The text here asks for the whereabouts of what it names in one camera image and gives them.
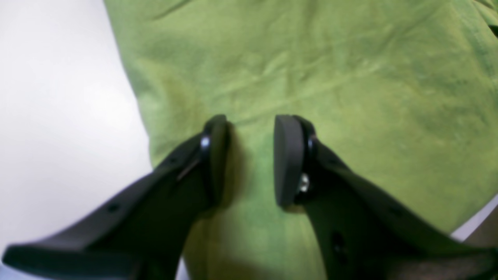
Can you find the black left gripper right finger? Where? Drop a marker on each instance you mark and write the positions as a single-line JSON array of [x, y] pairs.
[[363, 232]]

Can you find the green T-shirt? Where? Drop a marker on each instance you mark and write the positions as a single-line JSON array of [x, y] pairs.
[[404, 91]]

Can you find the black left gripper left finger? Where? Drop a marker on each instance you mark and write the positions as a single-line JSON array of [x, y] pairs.
[[138, 234]]

